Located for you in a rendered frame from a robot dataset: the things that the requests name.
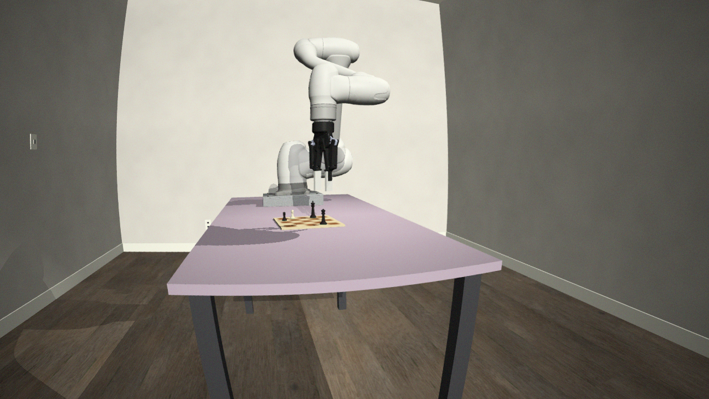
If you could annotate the chessboard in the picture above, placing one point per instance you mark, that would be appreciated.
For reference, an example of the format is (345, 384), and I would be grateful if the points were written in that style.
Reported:
(306, 222)

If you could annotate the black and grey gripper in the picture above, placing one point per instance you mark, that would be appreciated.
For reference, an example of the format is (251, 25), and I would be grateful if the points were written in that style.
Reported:
(323, 142)

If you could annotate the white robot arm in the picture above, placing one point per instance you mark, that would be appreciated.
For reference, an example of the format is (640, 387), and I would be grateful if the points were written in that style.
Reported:
(330, 86)

